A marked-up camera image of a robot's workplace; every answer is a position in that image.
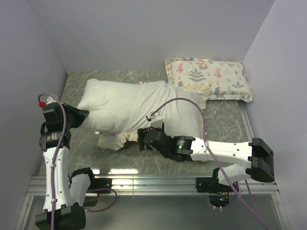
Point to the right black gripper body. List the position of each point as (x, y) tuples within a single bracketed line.
[(142, 132)]

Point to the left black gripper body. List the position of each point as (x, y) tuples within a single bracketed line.
[(74, 118)]

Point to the grey pillowcase with cream ruffle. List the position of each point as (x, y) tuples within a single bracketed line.
[(177, 105)]

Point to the white pillow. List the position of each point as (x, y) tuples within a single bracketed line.
[(109, 104)]

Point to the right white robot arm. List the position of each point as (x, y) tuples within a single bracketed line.
[(247, 159)]

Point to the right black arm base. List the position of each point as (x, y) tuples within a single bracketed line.
[(220, 195)]

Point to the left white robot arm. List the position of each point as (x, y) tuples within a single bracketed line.
[(65, 194)]

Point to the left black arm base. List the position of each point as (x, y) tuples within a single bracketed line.
[(91, 199)]

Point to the floral patterned pillow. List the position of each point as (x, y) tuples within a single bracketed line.
[(226, 79)]

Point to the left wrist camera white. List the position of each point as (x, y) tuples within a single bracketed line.
[(50, 99)]

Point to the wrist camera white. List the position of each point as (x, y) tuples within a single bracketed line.
[(155, 118), (50, 99)]

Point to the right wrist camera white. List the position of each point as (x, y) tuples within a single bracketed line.
[(155, 118)]

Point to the aluminium front rail frame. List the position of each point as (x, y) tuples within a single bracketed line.
[(152, 185)]

